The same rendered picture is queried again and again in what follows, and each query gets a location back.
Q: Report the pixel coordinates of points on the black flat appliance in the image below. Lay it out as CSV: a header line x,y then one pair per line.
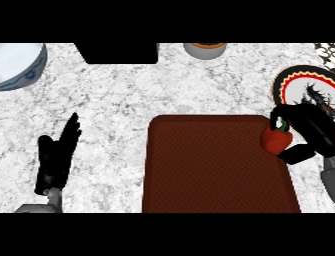
x,y
118,53

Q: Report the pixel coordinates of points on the patterned red-rimmed plate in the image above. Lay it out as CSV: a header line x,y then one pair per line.
x,y
292,90

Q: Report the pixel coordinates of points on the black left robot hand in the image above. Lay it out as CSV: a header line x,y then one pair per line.
x,y
53,160

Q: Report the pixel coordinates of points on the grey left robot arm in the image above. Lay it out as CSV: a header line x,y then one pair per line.
x,y
44,203

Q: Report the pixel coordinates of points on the white bowl with blue pattern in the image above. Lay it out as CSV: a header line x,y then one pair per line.
x,y
8,65

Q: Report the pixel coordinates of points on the grey cylindrical container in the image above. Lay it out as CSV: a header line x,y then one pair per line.
x,y
204,50

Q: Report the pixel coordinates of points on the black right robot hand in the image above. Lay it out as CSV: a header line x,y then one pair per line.
x,y
318,128

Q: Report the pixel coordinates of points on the dark red tray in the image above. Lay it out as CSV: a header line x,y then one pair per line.
x,y
214,166

